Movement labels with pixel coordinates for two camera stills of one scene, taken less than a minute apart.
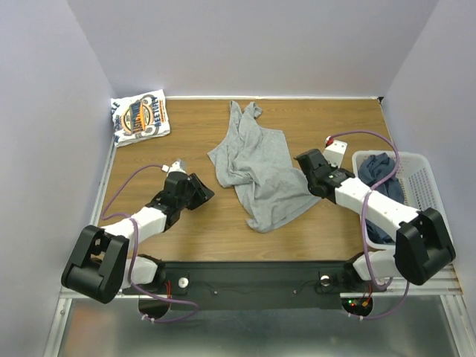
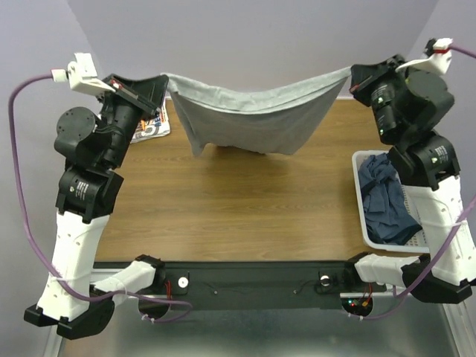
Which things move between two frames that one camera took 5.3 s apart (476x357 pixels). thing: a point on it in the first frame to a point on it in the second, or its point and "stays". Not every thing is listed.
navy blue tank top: x=372 y=169 stays
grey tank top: x=257 y=162 to x=250 y=112
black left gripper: x=201 y=192 to x=145 y=94
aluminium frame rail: x=420 y=320 stays
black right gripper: x=307 y=163 to x=368 y=82
